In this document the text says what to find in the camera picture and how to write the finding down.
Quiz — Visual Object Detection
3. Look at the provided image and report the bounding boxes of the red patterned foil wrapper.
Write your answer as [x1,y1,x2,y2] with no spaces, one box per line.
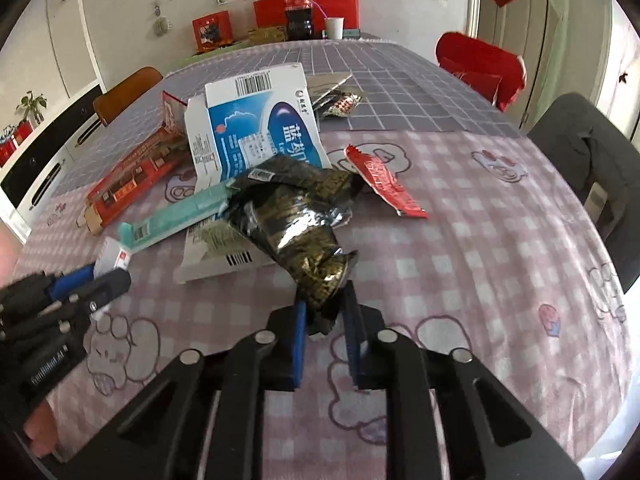
[315,87,369,119]

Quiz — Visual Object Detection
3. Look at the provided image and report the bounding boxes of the teal long carton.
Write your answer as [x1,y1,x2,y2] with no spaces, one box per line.
[117,178,241,252]

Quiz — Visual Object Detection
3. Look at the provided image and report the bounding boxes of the brown wooden chair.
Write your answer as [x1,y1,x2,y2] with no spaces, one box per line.
[92,66,164,126]

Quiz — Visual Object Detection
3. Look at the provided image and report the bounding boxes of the person's left hand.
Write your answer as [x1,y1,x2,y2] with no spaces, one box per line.
[22,402,68,461]

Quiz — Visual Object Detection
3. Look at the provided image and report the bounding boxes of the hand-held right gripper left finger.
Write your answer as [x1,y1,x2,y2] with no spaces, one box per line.
[62,302,308,480]

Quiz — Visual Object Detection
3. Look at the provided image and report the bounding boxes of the pink checked tablecloth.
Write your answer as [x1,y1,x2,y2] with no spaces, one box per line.
[20,130,633,467]

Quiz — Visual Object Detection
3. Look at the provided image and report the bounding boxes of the red garment on chair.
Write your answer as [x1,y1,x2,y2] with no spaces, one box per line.
[435,31,528,113]

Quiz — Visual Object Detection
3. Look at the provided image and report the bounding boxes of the orange snack packet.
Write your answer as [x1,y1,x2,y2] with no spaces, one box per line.
[82,91,193,237]

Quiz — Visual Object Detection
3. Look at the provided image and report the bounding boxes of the black gold wrapper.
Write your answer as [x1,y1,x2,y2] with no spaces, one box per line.
[220,154,366,337]

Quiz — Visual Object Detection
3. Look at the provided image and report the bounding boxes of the dark grey jacket on chair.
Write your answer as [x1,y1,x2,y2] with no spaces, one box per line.
[527,92,640,281]

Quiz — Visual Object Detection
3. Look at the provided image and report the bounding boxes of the grey checked tablecloth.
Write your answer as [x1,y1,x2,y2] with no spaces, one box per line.
[50,39,523,201]

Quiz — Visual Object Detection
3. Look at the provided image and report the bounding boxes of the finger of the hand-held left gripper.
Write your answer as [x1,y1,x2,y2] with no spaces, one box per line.
[50,270,132,322]
[46,263,97,302]

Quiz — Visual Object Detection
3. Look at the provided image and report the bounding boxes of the yellow patterned packet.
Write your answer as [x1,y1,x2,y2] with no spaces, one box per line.
[247,27,286,46]

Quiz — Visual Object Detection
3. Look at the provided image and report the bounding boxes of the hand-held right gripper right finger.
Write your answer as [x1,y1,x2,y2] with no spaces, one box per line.
[342,280,586,480]

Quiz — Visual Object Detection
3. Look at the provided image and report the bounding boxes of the green potted plant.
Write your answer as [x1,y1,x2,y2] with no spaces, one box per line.
[15,91,49,126]

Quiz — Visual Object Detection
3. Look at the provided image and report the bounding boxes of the red snack wrapper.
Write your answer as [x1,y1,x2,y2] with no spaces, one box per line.
[345,144,430,220]

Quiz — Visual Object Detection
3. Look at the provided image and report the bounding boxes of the cola bottle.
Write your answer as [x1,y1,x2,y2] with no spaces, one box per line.
[282,0,317,41]

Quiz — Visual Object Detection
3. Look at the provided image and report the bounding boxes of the red picture box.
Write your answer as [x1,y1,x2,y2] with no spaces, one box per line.
[192,10,234,54]

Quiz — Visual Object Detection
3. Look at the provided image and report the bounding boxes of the white leaflet with barcode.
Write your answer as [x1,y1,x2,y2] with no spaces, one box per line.
[174,220,278,284]

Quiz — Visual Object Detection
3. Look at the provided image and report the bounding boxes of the grey cardboard piece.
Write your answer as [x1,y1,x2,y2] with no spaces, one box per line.
[305,72,354,99]

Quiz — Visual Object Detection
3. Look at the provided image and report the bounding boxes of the black white cabinet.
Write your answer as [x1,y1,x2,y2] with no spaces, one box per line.
[0,82,107,246]

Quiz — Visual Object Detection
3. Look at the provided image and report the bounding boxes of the blue white medicine box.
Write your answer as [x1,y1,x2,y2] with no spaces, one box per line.
[184,63,333,193]

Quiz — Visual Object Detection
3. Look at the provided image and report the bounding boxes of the white tube with red label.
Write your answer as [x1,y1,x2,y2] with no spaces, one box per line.
[91,236,135,321]

